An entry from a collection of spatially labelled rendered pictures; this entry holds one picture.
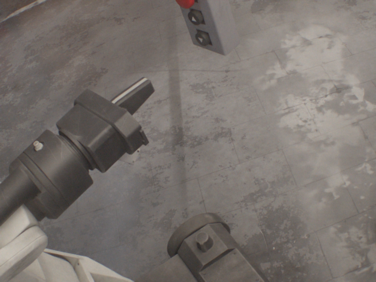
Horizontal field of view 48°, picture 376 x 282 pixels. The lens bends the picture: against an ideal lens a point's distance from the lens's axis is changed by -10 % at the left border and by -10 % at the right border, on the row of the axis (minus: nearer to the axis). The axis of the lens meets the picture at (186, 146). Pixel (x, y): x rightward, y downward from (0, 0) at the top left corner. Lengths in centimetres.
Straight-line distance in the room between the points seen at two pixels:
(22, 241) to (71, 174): 10
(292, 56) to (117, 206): 99
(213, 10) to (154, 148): 129
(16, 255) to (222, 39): 38
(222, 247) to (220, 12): 78
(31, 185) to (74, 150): 7
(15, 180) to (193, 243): 85
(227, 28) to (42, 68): 213
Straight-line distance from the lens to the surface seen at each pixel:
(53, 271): 81
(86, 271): 92
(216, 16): 61
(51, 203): 53
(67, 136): 55
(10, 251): 51
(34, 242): 52
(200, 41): 65
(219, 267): 126
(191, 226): 133
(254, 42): 219
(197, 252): 127
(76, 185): 54
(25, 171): 53
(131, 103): 58
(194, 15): 62
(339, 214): 151
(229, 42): 64
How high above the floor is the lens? 129
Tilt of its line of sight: 46 degrees down
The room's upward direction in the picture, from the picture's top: 23 degrees counter-clockwise
